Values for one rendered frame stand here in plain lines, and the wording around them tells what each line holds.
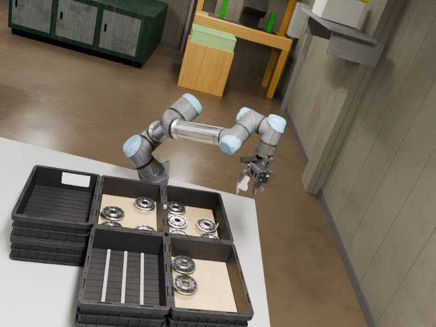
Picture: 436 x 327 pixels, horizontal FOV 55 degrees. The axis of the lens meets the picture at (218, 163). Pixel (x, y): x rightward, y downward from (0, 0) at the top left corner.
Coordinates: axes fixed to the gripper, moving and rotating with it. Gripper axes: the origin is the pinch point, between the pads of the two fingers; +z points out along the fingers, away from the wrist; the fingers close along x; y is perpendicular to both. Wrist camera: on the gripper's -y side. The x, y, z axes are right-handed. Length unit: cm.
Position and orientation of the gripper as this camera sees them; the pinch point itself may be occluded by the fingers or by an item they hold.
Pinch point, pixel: (244, 191)
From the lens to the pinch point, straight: 178.8
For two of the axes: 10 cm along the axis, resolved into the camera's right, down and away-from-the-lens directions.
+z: -3.1, 8.7, 3.8
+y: 4.5, 4.9, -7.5
